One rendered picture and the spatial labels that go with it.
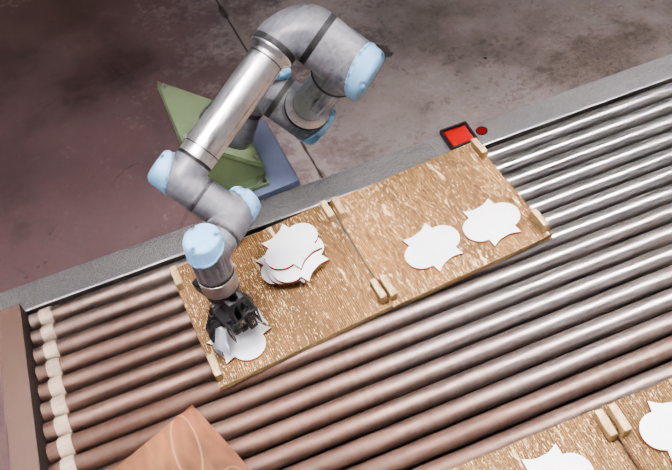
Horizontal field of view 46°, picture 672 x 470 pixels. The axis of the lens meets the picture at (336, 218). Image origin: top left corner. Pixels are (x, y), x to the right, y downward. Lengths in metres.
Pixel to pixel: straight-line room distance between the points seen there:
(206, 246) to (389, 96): 2.25
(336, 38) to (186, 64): 2.48
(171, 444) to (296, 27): 0.83
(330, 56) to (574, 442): 0.87
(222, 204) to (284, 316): 0.36
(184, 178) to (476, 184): 0.76
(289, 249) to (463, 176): 0.48
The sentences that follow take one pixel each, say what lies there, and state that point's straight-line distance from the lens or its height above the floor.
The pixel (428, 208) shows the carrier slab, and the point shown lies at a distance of 1.92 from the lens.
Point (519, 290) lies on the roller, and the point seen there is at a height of 0.92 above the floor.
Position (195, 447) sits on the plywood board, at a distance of 1.56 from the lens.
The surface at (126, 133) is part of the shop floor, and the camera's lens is 3.76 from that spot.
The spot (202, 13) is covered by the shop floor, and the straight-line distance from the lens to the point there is 4.33.
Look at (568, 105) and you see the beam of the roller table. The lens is 2.21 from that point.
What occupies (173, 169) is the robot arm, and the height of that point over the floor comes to 1.35.
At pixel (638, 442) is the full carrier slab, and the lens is 1.65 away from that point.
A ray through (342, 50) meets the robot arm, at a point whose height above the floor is 1.43.
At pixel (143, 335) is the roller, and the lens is 1.87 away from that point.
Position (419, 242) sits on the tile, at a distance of 1.85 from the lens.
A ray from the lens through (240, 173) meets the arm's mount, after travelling 2.07.
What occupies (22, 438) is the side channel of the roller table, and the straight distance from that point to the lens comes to 1.81.
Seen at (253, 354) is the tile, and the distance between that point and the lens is 1.74.
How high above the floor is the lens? 2.41
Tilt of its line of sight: 50 degrees down
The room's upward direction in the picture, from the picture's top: 11 degrees counter-clockwise
